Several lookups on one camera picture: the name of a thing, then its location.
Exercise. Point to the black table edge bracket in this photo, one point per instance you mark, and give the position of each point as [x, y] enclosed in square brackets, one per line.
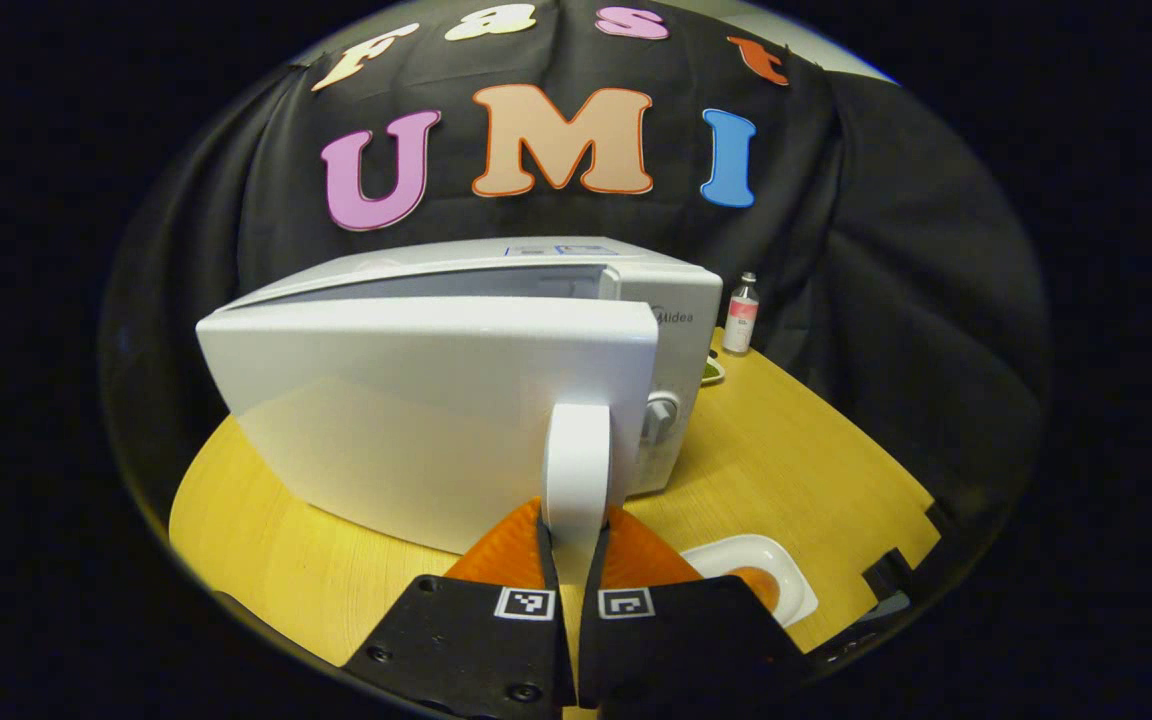
[886, 575]
[944, 520]

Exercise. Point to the white square plate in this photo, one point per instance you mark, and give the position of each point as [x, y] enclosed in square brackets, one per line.
[746, 552]

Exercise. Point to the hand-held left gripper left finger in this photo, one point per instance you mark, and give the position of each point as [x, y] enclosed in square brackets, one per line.
[456, 640]

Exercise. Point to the white microwave oven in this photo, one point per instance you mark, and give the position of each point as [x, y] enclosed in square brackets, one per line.
[416, 420]

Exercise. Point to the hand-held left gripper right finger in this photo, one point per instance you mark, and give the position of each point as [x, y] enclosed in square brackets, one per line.
[676, 640]

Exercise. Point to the white divided seasoning dish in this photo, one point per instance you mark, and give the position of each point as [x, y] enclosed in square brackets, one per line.
[711, 370]

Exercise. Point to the small clear bottle pink label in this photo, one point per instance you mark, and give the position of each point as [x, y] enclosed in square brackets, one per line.
[741, 315]

